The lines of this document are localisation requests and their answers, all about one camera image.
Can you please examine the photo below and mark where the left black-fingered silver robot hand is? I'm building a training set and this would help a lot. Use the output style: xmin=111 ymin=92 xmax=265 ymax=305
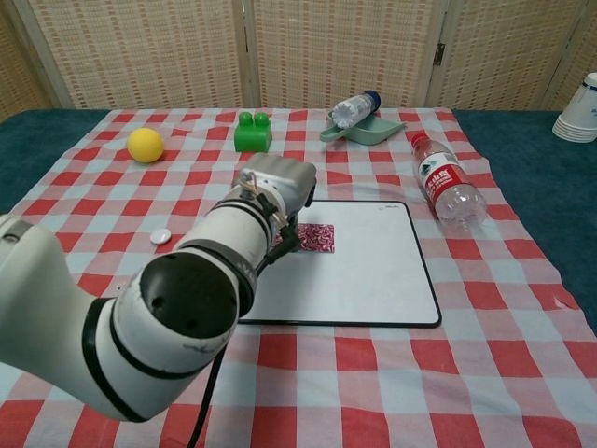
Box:
xmin=235 ymin=153 xmax=318 ymax=256

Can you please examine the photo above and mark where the green toy building block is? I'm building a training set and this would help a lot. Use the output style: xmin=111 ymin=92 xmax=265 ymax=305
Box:
xmin=233 ymin=110 xmax=274 ymax=154

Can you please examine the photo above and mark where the clear bottle blue cap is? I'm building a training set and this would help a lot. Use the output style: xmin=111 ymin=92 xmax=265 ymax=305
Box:
xmin=331 ymin=90 xmax=382 ymax=131

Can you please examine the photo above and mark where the pale green dustpan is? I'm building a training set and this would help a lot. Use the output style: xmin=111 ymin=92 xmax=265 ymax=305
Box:
xmin=319 ymin=107 xmax=406 ymax=147

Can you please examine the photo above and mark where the yellow ball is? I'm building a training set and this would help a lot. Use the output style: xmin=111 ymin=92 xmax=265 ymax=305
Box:
xmin=127 ymin=127 xmax=166 ymax=163

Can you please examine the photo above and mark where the clear bottle red label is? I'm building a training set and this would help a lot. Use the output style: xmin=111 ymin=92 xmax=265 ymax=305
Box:
xmin=410 ymin=132 xmax=488 ymax=230

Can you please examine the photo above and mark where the woven bamboo folding screen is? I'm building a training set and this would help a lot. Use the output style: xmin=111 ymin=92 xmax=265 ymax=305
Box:
xmin=0 ymin=0 xmax=597 ymax=123

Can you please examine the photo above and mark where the red white checkered tablecloth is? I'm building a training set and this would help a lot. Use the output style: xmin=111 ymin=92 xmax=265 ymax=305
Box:
xmin=0 ymin=106 xmax=597 ymax=448

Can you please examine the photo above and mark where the white rectangular board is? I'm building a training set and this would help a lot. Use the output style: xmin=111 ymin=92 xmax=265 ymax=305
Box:
xmin=235 ymin=199 xmax=443 ymax=329

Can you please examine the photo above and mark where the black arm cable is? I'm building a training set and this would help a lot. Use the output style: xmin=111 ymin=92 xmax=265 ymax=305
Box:
xmin=187 ymin=349 xmax=226 ymax=448

